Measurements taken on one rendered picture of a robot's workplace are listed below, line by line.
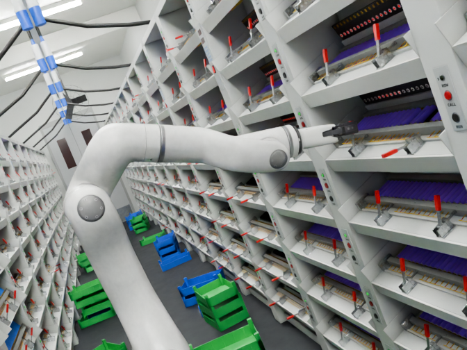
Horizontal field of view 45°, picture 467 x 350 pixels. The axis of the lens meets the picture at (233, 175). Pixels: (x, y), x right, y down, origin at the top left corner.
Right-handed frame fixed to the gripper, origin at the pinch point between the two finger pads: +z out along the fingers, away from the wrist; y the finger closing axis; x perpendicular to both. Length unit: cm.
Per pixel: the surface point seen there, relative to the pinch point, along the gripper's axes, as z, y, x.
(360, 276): 6, -24, -47
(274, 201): 4, -88, -26
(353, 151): -0.3, 1.0, -6.0
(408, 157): -0.5, 26.8, -8.3
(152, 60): -12, -228, 62
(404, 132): 5.0, 17.9, -3.2
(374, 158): -0.5, 11.9, -8.2
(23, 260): -115, -228, -42
